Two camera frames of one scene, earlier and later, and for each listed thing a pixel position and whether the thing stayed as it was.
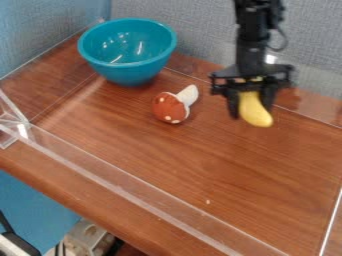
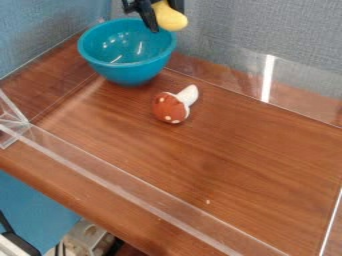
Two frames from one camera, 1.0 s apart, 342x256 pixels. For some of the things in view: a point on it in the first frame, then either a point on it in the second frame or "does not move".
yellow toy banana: (253, 110) to (171, 19)
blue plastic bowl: (128, 48) does not move
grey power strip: (87, 240) does not move
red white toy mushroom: (173, 107) does not move
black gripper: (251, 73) to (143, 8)
